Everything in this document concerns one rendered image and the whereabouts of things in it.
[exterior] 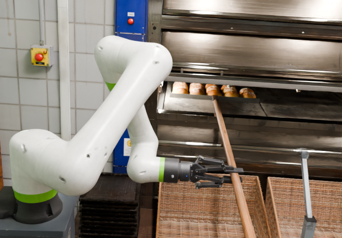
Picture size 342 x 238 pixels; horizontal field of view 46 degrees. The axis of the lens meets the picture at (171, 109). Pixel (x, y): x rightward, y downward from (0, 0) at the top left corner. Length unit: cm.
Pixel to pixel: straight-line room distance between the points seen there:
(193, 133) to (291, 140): 54
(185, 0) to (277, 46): 53
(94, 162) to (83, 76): 118
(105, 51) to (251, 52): 102
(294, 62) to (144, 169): 106
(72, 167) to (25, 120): 135
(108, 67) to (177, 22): 84
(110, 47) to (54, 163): 43
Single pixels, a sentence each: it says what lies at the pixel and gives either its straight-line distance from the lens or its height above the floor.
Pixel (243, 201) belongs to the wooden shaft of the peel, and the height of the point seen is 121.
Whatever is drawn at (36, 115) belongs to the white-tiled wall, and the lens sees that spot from 235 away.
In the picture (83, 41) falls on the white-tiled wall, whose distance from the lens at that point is 217.
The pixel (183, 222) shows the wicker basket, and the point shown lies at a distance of 235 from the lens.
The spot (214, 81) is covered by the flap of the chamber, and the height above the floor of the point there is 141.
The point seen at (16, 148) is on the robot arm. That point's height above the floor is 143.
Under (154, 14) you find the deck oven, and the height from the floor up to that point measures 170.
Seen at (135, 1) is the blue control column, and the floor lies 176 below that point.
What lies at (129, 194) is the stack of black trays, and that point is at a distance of 207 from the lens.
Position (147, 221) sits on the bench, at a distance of 236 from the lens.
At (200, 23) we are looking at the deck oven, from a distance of 210.
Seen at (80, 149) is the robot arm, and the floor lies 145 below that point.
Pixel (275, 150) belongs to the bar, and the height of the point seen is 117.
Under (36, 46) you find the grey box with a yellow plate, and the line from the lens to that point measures 218.
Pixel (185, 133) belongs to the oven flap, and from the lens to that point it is 226.
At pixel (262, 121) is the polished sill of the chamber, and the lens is 226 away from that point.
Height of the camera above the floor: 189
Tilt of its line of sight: 18 degrees down
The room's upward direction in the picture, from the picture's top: 4 degrees clockwise
